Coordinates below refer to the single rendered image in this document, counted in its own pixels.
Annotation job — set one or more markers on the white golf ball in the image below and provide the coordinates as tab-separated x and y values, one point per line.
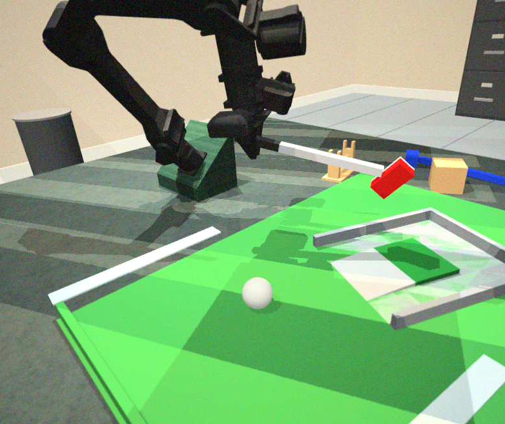
257	293

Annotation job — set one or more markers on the red putter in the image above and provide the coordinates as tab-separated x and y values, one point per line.
385	182

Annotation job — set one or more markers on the white flat bar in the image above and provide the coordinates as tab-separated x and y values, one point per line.
461	401
108	275

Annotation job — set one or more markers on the green putting mat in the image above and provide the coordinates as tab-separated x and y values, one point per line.
186	348

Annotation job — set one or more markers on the tan cardboard box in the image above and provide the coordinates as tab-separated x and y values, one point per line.
447	175

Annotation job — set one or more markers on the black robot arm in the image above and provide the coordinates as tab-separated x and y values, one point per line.
74	36

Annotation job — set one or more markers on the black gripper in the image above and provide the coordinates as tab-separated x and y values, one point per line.
239	123

